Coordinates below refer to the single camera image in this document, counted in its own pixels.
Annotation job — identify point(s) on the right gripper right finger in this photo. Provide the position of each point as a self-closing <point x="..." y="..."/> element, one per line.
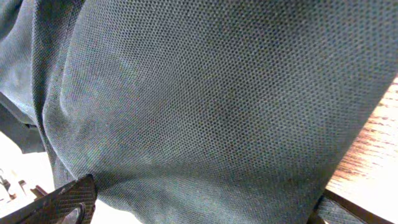
<point x="332" y="208"/>

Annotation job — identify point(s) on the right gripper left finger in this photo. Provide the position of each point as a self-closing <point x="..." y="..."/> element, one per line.
<point x="72" y="203"/>

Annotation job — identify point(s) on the black t-shirt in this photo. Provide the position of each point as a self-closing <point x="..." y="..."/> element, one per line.
<point x="198" y="111"/>

